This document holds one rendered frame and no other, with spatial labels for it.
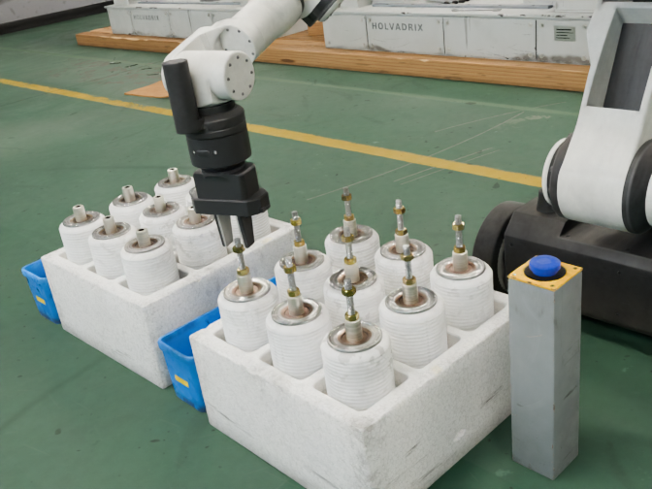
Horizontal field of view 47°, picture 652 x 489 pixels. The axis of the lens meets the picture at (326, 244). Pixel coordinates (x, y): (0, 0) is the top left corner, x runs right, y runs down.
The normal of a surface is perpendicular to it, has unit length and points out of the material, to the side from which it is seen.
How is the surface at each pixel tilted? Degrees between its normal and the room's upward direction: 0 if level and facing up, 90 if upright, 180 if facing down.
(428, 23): 90
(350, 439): 90
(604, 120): 64
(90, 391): 0
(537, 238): 46
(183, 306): 90
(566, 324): 90
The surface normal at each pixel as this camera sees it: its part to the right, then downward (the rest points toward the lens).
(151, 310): 0.71, 0.22
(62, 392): -0.12, -0.90
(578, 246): -0.59, -0.36
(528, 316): -0.71, 0.37
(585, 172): -0.69, -0.06
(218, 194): -0.40, 0.44
